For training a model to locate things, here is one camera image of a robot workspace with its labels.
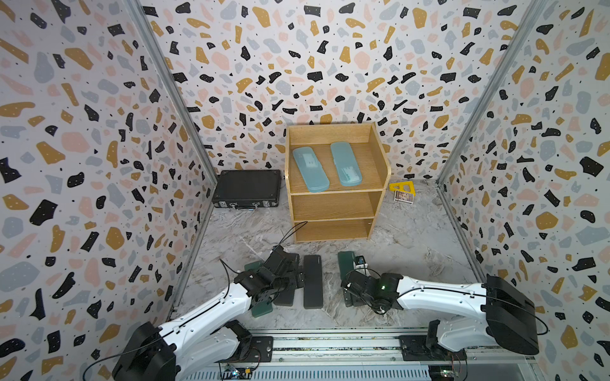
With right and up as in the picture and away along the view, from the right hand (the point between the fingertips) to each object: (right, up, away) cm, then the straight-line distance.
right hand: (355, 293), depth 82 cm
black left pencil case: (-24, -2, +1) cm, 24 cm away
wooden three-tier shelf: (-5, +28, +6) cm, 29 cm away
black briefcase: (-49, +38, +38) cm, 73 cm away
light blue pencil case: (-14, +41, -4) cm, 44 cm away
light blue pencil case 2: (-3, +45, 0) cm, 45 cm away
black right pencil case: (-15, -1, +1) cm, 15 cm away
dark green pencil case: (-33, -5, -1) cm, 34 cm away
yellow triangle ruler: (+32, +40, +38) cm, 64 cm away
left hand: (-19, +6, 0) cm, 20 cm away
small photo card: (+28, +34, +31) cm, 54 cm away
